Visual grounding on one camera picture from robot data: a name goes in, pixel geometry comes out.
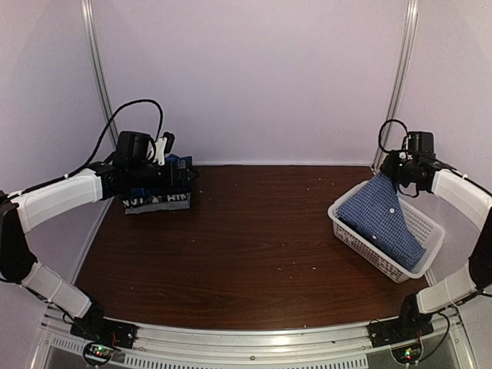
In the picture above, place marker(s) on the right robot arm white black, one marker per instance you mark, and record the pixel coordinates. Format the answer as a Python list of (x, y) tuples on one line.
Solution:
[(467, 222)]

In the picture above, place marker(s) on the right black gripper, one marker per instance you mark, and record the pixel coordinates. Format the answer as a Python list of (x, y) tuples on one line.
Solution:
[(387, 168)]

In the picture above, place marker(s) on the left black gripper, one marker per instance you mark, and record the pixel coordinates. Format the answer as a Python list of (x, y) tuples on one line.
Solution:
[(163, 186)]

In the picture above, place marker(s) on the aluminium frame post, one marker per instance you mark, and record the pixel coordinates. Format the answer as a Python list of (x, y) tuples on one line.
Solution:
[(88, 19), (404, 59)]

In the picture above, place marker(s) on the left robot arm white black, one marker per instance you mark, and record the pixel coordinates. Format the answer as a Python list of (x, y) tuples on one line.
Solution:
[(23, 211)]

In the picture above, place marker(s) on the black grey printed folded shirt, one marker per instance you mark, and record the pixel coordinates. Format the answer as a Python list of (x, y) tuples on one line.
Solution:
[(153, 203)]

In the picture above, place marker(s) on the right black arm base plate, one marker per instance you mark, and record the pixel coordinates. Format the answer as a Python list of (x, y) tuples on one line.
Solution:
[(390, 332)]

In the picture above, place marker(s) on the circuit board with leds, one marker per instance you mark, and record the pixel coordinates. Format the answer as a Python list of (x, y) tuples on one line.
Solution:
[(97, 354), (407, 354)]

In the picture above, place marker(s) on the left aluminium frame post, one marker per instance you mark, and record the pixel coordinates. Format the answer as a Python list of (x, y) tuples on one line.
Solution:
[(88, 19)]

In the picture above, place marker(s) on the left circuit board with leds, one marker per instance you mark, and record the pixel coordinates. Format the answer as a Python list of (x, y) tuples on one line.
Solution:
[(97, 354)]

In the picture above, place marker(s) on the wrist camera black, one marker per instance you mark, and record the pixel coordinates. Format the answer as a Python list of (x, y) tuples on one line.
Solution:
[(133, 145), (420, 142)]

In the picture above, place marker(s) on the front aluminium rail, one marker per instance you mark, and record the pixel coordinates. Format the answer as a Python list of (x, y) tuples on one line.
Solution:
[(339, 346)]

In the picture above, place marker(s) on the right aluminium frame post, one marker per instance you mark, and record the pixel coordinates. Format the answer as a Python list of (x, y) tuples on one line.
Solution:
[(404, 59)]

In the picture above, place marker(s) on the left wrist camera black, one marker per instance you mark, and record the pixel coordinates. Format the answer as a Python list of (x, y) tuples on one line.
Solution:
[(133, 145)]

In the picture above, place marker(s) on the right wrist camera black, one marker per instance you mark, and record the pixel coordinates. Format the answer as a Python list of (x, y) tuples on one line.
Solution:
[(420, 142)]

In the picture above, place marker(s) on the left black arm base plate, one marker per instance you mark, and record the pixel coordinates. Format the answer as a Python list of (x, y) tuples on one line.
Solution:
[(113, 333)]

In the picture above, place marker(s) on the dark blue plaid folded shirt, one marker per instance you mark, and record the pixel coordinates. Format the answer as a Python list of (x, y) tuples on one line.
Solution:
[(176, 176)]

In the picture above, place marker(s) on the blue small-check long sleeve shirt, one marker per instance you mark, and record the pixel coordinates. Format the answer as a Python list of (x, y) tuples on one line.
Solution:
[(375, 213)]

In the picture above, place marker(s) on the right circuit board with leds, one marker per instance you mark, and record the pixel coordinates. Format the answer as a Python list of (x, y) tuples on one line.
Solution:
[(407, 354)]

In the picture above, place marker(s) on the white plastic basket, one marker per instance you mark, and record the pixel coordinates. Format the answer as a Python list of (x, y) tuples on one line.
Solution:
[(427, 232)]

